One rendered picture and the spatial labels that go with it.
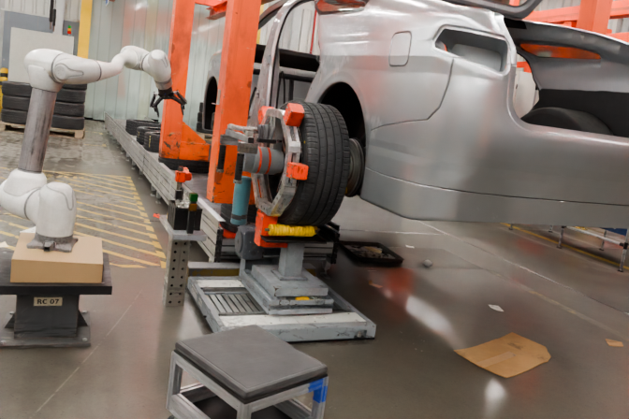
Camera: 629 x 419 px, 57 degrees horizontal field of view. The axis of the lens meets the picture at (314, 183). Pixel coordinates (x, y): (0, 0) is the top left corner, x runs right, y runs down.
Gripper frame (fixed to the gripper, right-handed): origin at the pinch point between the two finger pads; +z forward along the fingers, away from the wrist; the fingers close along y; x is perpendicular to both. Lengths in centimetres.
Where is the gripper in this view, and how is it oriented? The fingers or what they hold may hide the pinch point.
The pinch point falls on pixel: (170, 112)
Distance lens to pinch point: 337.5
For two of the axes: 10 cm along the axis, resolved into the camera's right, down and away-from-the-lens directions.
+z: -0.2, 6.4, 7.7
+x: 1.6, 7.6, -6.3
